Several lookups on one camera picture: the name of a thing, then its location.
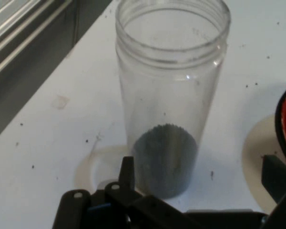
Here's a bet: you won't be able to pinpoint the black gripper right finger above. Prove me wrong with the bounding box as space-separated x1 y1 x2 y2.
262 154 286 229

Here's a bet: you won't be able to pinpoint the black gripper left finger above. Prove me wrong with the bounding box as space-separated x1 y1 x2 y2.
52 156 198 229

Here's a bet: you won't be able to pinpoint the clear plastic jar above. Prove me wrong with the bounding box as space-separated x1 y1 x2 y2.
114 0 232 200

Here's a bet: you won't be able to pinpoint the black seeds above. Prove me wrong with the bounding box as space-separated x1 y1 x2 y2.
131 123 198 199

